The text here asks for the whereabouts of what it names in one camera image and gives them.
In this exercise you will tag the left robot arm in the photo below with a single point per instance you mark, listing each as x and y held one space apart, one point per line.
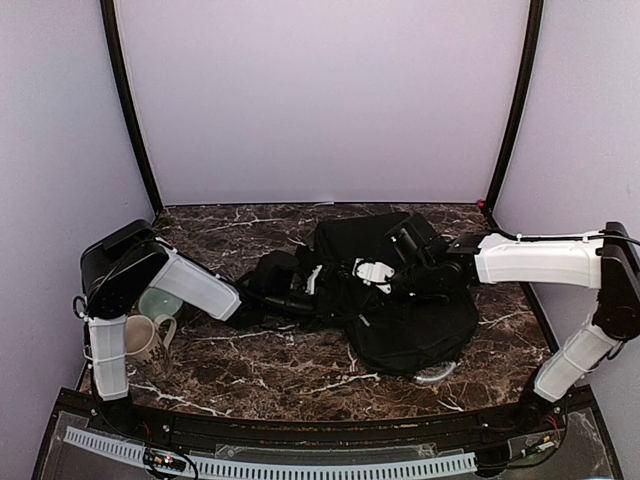
118 269

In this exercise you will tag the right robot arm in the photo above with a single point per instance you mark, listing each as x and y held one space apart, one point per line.
605 260

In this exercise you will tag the black frame post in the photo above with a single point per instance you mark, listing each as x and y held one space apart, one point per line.
526 64
126 100

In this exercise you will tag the right black frame post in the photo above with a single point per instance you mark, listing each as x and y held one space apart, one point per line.
526 64

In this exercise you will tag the white slotted cable duct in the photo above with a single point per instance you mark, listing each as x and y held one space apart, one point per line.
165 464

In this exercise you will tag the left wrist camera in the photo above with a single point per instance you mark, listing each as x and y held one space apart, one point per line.
315 280

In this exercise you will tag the black student bag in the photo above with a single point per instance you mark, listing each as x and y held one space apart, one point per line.
393 337

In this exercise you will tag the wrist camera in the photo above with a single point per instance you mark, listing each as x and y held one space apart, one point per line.
374 273
315 280

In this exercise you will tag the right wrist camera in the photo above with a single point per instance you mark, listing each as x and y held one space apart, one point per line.
374 273

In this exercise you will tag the cream patterned mug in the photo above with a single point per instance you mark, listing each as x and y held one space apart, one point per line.
147 345

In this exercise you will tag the green ceramic bowl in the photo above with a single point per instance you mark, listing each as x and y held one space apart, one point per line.
155 302

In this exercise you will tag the left black frame post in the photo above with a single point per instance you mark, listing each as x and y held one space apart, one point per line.
126 100

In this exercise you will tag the black front rail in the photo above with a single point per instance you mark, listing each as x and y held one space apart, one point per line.
181 425

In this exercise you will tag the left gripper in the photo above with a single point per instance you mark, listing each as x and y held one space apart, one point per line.
321 299

